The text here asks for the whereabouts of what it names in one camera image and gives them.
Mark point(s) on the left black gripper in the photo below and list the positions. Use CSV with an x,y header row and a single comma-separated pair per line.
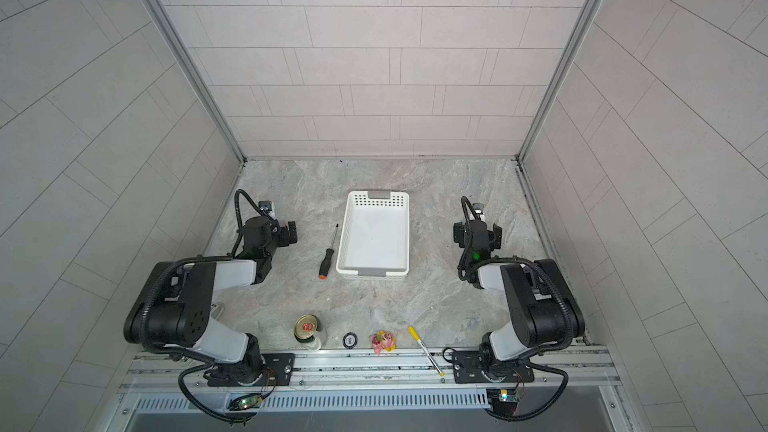
x,y
285,233

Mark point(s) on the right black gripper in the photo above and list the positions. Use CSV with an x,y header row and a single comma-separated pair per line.
x,y
477,235

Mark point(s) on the black orange handled screwdriver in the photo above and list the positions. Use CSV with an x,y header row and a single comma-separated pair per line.
x,y
326,262

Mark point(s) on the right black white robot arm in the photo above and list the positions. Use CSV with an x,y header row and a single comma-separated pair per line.
x,y
543,313

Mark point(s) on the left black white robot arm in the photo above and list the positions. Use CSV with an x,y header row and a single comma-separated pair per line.
x,y
173,314

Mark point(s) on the white perforated plastic bin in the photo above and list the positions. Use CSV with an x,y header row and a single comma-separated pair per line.
x,y
375,235

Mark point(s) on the pink yellow small toy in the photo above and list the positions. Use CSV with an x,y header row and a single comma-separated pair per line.
x,y
383,341

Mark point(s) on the small black round cap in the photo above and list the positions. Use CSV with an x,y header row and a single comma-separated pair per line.
x,y
350,340

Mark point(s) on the yellow handled screwdriver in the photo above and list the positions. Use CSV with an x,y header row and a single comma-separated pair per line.
x,y
413,333

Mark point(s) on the aluminium mounting rail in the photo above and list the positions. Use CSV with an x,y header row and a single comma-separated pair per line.
x,y
360,376

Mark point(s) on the left corner aluminium post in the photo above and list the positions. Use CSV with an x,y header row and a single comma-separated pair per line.
x,y
191,72

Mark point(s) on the corner aluminium post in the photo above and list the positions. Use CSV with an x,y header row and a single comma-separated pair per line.
x,y
191,72
578,34

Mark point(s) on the right corner aluminium post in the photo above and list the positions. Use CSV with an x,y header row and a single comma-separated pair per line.
x,y
578,34

